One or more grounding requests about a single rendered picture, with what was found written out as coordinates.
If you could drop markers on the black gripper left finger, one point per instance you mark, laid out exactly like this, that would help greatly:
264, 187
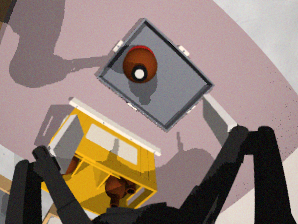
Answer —
24, 204

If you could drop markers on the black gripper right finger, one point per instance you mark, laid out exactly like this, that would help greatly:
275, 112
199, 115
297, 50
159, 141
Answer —
204, 203

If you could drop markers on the yellow divided crate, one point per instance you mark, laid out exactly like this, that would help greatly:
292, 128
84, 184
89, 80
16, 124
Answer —
114, 152

